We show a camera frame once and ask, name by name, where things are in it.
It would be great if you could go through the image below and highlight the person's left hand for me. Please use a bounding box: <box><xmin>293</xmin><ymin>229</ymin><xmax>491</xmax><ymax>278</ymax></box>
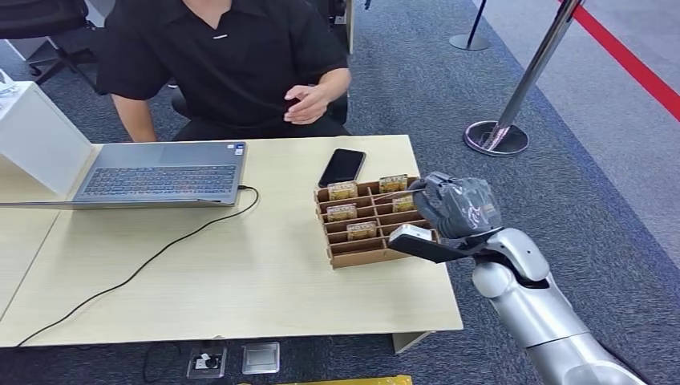
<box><xmin>284</xmin><ymin>84</ymin><xmax>333</xmax><ymax>127</ymax></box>

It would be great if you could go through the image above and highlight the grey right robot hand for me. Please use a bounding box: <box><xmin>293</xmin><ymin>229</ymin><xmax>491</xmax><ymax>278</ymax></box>
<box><xmin>409</xmin><ymin>171</ymin><xmax>503</xmax><ymax>240</ymax></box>

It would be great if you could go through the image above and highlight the person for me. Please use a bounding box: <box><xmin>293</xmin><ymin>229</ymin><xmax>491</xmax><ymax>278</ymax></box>
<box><xmin>95</xmin><ymin>0</ymin><xmax>353</xmax><ymax>144</ymax></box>

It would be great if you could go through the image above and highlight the cardboard card holder box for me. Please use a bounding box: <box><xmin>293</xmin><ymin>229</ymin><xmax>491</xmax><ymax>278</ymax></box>
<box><xmin>314</xmin><ymin>175</ymin><xmax>442</xmax><ymax>270</ymax></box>

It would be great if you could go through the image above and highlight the black smartphone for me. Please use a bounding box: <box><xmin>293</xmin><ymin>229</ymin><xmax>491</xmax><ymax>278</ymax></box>
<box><xmin>318</xmin><ymin>148</ymin><xmax>367</xmax><ymax>189</ymax></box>

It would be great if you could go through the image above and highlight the pale wooden panel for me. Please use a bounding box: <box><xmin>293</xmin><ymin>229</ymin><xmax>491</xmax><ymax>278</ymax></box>
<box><xmin>331</xmin><ymin>0</ymin><xmax>356</xmax><ymax>55</ymax></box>

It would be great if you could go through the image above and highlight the pale wooden desk leg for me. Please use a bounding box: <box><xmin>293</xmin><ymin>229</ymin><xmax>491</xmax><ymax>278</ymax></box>
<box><xmin>391</xmin><ymin>330</ymin><xmax>435</xmax><ymax>355</ymax></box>

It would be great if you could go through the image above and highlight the grey laptop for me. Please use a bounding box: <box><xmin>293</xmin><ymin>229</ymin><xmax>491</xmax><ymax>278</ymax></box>
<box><xmin>0</xmin><ymin>140</ymin><xmax>248</xmax><ymax>211</ymax></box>

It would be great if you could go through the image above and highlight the yellow floor tape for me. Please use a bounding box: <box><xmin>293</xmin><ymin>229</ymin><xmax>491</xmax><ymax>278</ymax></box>
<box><xmin>239</xmin><ymin>375</ymin><xmax>413</xmax><ymax>385</ymax></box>

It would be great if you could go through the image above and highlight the red barrier belt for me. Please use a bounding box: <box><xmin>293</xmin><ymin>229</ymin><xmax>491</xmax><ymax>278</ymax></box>
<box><xmin>557</xmin><ymin>0</ymin><xmax>680</xmax><ymax>122</ymax></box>

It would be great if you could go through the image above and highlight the silver floor box cover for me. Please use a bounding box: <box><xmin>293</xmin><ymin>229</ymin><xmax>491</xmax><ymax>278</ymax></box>
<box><xmin>241</xmin><ymin>341</ymin><xmax>281</xmax><ymax>375</ymax></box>

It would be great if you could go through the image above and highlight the white box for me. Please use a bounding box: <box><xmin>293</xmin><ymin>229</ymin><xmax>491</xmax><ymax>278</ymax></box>
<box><xmin>0</xmin><ymin>79</ymin><xmax>95</xmax><ymax>197</ymax></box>

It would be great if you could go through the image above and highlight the open floor socket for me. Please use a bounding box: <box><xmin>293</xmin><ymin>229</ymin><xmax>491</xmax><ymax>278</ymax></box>
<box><xmin>185</xmin><ymin>345</ymin><xmax>229</xmax><ymax>380</ymax></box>

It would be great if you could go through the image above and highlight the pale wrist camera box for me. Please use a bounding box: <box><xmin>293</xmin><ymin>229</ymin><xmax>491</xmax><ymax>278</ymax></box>
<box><xmin>387</xmin><ymin>223</ymin><xmax>474</xmax><ymax>265</ymax></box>

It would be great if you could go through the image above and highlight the silver stanchion post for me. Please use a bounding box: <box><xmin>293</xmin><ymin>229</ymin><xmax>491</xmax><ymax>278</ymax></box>
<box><xmin>463</xmin><ymin>0</ymin><xmax>585</xmax><ymax>158</ymax></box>

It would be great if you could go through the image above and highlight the black stanchion post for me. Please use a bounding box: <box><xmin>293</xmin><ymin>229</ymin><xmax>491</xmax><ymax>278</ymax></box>
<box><xmin>448</xmin><ymin>0</ymin><xmax>491</xmax><ymax>52</ymax></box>

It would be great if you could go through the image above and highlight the black laptop cable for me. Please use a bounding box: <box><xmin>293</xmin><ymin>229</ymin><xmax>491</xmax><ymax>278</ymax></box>
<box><xmin>15</xmin><ymin>184</ymin><xmax>261</xmax><ymax>347</ymax></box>

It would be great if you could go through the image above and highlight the black floor cable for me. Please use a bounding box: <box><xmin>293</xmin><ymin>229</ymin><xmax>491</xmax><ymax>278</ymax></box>
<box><xmin>141</xmin><ymin>341</ymin><xmax>184</xmax><ymax>385</ymax></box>

